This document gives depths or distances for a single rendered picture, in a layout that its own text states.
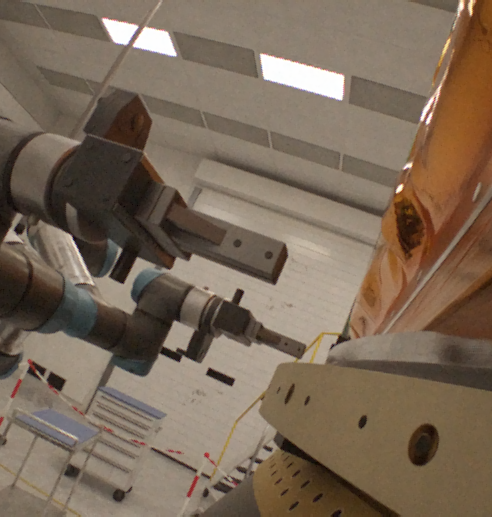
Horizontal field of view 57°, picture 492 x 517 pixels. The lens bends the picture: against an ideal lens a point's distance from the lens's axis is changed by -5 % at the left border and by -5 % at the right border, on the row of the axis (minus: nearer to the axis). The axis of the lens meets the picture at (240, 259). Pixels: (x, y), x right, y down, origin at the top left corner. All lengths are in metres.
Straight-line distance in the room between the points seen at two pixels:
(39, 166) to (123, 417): 4.83
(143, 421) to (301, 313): 3.86
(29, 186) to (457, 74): 0.31
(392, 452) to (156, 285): 0.72
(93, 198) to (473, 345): 0.24
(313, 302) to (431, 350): 7.84
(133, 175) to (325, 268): 7.97
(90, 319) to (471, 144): 0.62
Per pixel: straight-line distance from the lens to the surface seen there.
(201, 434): 8.12
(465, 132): 0.30
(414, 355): 0.28
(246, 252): 0.33
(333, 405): 0.24
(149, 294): 0.86
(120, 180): 0.32
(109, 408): 5.22
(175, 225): 0.34
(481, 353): 0.24
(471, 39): 0.27
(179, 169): 9.49
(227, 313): 0.79
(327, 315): 8.06
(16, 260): 0.49
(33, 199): 0.40
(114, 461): 5.26
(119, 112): 0.40
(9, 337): 1.31
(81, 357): 9.01
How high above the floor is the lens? 1.69
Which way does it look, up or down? 13 degrees up
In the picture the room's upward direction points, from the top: 25 degrees clockwise
